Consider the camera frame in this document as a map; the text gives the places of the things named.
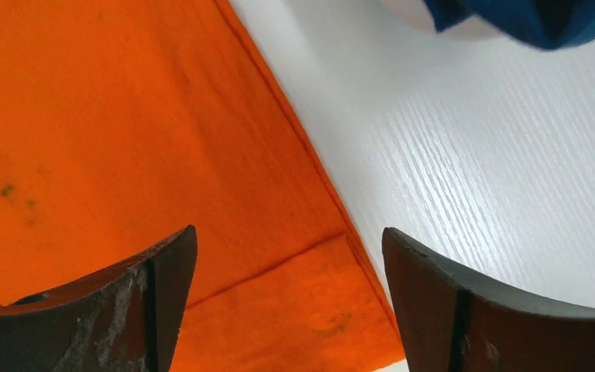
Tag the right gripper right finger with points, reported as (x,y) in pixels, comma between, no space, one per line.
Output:
(454,318)

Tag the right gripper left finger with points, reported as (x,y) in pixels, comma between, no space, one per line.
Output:
(124,317)

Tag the orange t-shirt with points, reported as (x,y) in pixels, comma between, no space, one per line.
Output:
(122,122)

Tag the blue t-shirt in basket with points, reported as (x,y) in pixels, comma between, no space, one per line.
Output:
(545,25)

